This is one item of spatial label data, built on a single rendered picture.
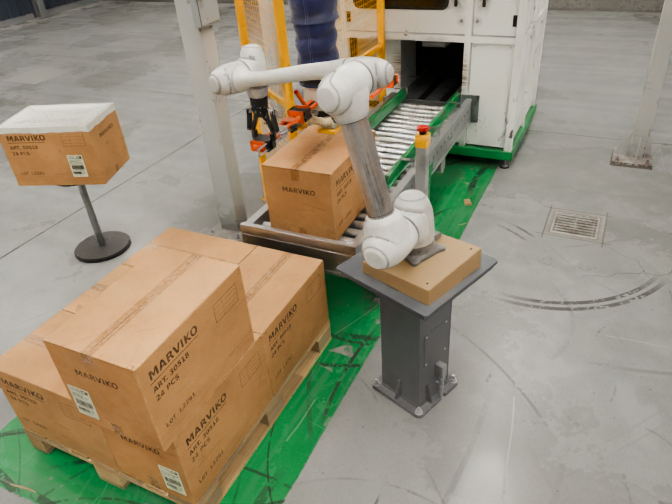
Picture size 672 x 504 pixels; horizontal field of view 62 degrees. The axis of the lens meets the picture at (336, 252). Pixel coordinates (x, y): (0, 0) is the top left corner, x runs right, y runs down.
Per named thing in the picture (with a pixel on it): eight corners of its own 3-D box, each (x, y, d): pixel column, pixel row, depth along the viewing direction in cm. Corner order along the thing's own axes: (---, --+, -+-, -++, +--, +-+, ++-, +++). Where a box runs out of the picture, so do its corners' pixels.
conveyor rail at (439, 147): (464, 120, 468) (466, 98, 457) (470, 121, 466) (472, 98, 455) (351, 275, 298) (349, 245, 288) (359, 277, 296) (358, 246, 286)
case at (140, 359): (179, 320, 255) (158, 246, 233) (255, 341, 240) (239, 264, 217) (80, 419, 210) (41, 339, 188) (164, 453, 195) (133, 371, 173)
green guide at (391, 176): (455, 102, 463) (456, 91, 458) (468, 103, 459) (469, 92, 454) (384, 188, 345) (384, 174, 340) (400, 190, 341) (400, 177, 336)
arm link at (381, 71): (355, 49, 207) (334, 60, 198) (398, 49, 197) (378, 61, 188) (359, 84, 214) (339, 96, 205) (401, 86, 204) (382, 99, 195)
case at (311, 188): (318, 183, 358) (312, 123, 336) (376, 191, 343) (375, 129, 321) (271, 230, 314) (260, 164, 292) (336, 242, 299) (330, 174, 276)
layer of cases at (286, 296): (185, 281, 348) (170, 226, 326) (329, 319, 309) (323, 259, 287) (23, 427, 260) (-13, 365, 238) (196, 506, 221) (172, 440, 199)
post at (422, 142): (416, 279, 358) (418, 130, 302) (426, 282, 355) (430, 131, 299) (412, 285, 353) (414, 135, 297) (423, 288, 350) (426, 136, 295)
